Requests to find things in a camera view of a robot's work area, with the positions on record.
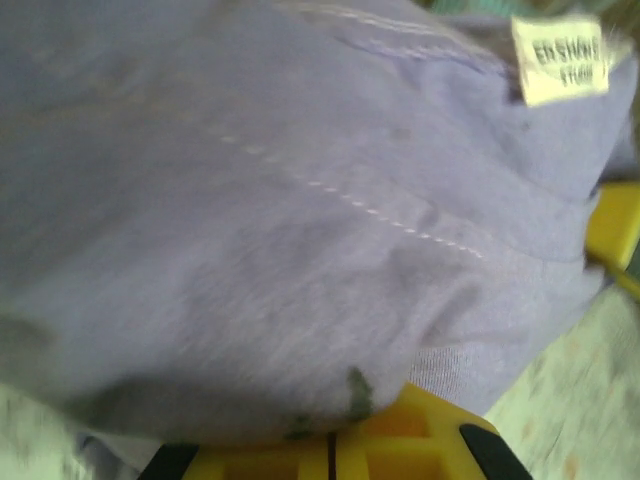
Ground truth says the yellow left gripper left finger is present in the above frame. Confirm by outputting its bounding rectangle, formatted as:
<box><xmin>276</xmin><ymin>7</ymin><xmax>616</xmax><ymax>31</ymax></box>
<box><xmin>144</xmin><ymin>433</ymin><xmax>331</xmax><ymax>480</ymax></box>

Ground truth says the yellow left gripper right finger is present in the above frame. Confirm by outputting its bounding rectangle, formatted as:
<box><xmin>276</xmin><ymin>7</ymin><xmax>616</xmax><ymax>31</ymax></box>
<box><xmin>329</xmin><ymin>382</ymin><xmax>531</xmax><ymax>480</ymax></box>

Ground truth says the purple printed t-shirt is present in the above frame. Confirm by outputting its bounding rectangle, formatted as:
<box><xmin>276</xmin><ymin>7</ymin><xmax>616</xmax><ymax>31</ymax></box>
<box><xmin>0</xmin><ymin>0</ymin><xmax>640</xmax><ymax>451</ymax></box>

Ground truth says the floral tablecloth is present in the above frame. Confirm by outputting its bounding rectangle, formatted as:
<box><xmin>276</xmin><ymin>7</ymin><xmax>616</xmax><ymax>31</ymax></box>
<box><xmin>0</xmin><ymin>279</ymin><xmax>640</xmax><ymax>480</ymax></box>

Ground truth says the light blue plastic basket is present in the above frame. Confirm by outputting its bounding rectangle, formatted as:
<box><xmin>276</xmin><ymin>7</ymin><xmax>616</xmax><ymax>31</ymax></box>
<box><xmin>429</xmin><ymin>0</ymin><xmax>536</xmax><ymax>17</ymax></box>

